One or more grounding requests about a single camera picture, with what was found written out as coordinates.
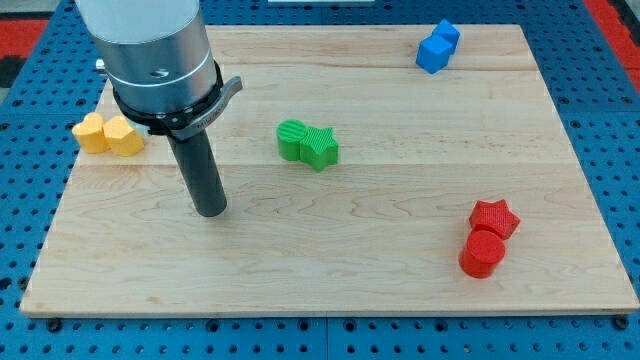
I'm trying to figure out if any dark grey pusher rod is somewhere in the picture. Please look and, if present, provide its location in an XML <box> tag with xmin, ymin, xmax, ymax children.
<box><xmin>168</xmin><ymin>131</ymin><xmax>227</xmax><ymax>217</ymax></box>

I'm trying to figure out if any black clamp ring mount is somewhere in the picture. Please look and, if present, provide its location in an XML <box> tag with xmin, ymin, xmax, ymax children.
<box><xmin>96</xmin><ymin>58</ymin><xmax>243</xmax><ymax>141</ymax></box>

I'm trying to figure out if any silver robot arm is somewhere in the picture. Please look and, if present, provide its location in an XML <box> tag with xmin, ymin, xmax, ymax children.
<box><xmin>76</xmin><ymin>0</ymin><xmax>243</xmax><ymax>217</ymax></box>

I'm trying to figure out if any green circle block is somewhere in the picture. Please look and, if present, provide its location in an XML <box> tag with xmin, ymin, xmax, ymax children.
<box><xmin>276</xmin><ymin>119</ymin><xmax>307</xmax><ymax>161</ymax></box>

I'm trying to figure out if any green star block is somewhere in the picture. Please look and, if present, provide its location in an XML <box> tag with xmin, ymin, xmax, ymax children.
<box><xmin>299</xmin><ymin>127</ymin><xmax>339</xmax><ymax>172</ymax></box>

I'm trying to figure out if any red star block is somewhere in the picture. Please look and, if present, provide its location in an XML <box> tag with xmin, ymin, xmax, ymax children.
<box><xmin>469</xmin><ymin>199</ymin><xmax>521</xmax><ymax>240</ymax></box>

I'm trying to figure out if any yellow pentagon block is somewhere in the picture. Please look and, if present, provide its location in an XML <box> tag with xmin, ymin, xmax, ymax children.
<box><xmin>103</xmin><ymin>115</ymin><xmax>144</xmax><ymax>157</ymax></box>

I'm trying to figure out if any yellow heart block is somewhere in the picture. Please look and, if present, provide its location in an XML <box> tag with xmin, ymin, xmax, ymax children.
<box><xmin>72</xmin><ymin>112</ymin><xmax>110</xmax><ymax>154</ymax></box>

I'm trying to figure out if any wooden board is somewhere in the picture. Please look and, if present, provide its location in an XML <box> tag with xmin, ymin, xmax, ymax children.
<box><xmin>20</xmin><ymin>25</ymin><xmax>639</xmax><ymax>318</ymax></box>

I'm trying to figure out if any blue cube block front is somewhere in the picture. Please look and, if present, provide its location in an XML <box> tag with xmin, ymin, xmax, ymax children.
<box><xmin>415</xmin><ymin>35</ymin><xmax>454</xmax><ymax>74</ymax></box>

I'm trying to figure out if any blue cube block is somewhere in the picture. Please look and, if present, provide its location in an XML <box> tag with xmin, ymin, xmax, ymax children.
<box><xmin>415</xmin><ymin>35</ymin><xmax>454</xmax><ymax>74</ymax></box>
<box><xmin>432</xmin><ymin>19</ymin><xmax>461</xmax><ymax>54</ymax></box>

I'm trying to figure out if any blue cube block rear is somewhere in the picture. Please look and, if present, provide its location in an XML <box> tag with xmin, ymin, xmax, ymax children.
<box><xmin>432</xmin><ymin>19</ymin><xmax>461</xmax><ymax>54</ymax></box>

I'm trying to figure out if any red cylinder block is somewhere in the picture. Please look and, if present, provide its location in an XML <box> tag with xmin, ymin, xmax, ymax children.
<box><xmin>458</xmin><ymin>230</ymin><xmax>506</xmax><ymax>279</ymax></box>

